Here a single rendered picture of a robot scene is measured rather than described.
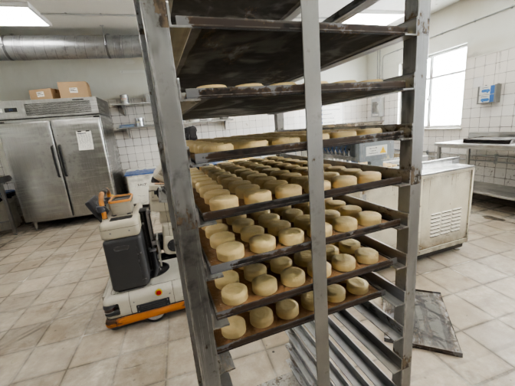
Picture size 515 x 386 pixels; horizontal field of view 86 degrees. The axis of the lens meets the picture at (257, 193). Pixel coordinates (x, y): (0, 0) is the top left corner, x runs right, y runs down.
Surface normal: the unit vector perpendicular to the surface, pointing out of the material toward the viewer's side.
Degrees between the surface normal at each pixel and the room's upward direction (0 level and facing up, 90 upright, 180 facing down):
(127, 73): 90
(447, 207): 90
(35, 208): 90
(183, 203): 90
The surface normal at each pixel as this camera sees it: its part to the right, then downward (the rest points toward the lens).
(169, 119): 0.35, 0.19
